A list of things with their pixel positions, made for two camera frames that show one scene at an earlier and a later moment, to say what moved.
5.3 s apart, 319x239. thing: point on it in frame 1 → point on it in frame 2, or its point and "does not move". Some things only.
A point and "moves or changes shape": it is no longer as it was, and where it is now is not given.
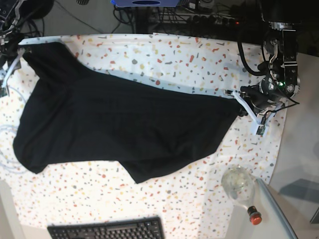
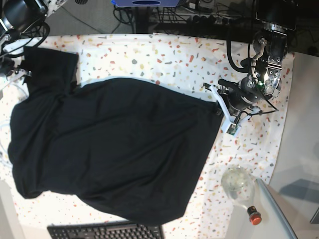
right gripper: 271,92 → 262,83
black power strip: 214,20 does not move
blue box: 144,3 does not move
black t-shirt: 69,110 moves or changes shape
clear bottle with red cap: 238,183 does not move
